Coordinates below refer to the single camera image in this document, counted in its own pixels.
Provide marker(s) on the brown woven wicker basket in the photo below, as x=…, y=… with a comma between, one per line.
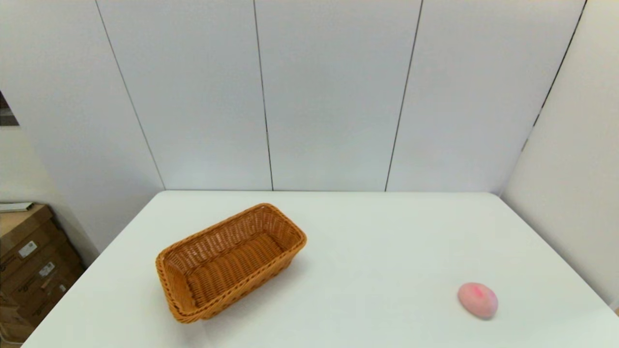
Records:
x=227, y=263

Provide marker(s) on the pink peach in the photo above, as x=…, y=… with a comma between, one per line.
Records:
x=478, y=299

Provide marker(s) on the brown cardboard box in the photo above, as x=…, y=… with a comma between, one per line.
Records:
x=53, y=299
x=24, y=227
x=53, y=258

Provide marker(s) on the flat white board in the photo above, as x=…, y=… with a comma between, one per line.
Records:
x=14, y=207

